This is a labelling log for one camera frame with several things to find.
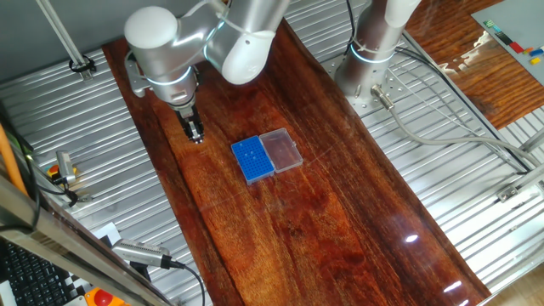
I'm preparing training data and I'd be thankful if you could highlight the small silver clamp camera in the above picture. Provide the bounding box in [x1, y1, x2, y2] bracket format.
[54, 150, 78, 184]

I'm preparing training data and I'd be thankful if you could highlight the clear plastic box lid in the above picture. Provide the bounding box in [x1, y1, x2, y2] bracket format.
[258, 127, 304, 174]

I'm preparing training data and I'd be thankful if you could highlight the orange tube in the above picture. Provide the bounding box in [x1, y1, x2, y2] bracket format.
[0, 122, 29, 197]

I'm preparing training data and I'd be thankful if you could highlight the blue pipette tip rack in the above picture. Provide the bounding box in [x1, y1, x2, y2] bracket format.
[230, 135, 276, 186]

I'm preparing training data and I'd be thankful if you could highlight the grey cable with metal connector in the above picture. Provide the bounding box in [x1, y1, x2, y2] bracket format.
[370, 83, 544, 167]

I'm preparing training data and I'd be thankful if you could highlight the aluminium extrusion with bracket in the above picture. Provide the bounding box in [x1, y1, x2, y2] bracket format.
[496, 163, 544, 203]

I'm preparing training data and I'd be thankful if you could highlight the wood-grain side board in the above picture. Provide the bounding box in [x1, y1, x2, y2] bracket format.
[403, 0, 544, 131]

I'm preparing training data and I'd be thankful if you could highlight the black finned camera cable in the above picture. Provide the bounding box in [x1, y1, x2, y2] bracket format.
[163, 257, 207, 306]

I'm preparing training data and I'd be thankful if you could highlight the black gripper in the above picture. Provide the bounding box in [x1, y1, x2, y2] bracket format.
[170, 100, 206, 145]

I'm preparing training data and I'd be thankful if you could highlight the black keyboard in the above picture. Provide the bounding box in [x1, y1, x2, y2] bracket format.
[0, 241, 84, 306]

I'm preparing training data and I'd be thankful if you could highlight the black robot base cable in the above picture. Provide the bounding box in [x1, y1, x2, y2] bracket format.
[344, 0, 532, 175]

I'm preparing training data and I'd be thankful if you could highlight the aluminium extrusion rail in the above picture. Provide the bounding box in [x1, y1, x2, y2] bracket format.
[518, 127, 544, 154]

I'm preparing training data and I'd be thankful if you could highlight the black clamp camera cable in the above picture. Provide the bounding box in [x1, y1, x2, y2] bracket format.
[49, 176, 82, 209]

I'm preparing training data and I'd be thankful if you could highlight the glossy wood-grain table mat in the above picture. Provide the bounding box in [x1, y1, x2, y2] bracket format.
[101, 16, 492, 306]

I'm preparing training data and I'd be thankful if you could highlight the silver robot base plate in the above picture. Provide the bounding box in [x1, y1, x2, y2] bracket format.
[320, 53, 411, 119]

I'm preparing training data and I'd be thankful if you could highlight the orange emergency stop box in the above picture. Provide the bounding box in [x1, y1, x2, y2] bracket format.
[83, 286, 128, 306]

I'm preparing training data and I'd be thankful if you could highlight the stainless steel frame bar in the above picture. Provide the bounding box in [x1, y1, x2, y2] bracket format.
[0, 173, 175, 306]

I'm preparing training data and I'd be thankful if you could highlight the checkered calibration board sheet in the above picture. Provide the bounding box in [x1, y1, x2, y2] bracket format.
[62, 221, 123, 298]

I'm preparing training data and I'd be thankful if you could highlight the grey board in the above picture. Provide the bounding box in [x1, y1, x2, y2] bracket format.
[470, 0, 544, 86]

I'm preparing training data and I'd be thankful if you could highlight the silver camera pole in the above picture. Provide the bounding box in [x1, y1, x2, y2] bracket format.
[36, 0, 95, 82]

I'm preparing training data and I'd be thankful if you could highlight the silver finned camera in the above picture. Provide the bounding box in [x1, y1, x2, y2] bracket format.
[110, 237, 174, 270]

